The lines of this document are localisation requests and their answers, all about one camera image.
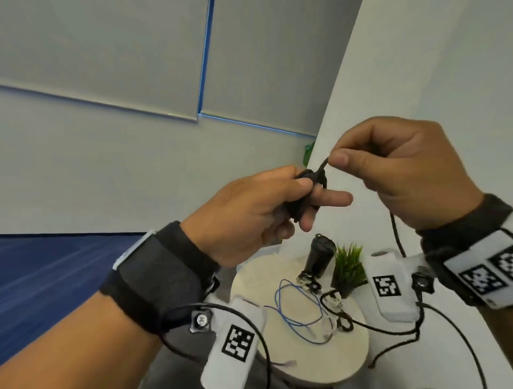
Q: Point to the small potted grass plant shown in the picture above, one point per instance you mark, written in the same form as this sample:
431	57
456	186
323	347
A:
348	264

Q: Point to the person's left hand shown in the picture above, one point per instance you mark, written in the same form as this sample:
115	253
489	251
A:
240	216

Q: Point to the large leafy green plant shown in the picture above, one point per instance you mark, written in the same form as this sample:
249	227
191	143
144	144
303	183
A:
308	154

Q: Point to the black marker wristband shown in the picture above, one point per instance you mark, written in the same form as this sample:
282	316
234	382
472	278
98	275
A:
160	276
453	236

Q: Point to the person's right hand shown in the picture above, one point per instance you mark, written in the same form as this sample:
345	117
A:
417	168

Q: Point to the person's left forearm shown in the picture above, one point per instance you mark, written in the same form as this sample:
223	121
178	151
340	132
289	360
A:
72	348

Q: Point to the round white table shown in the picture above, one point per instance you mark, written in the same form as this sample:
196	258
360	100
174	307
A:
260	280

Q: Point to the black tumbler with lid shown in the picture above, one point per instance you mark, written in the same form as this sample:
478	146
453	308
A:
318	256

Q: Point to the person's dark trousers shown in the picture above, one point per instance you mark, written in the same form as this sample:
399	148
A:
180	360

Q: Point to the person's right forearm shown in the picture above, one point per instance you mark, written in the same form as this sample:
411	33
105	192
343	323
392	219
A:
501	332

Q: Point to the white wall whiteboard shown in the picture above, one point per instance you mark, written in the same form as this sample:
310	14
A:
473	60

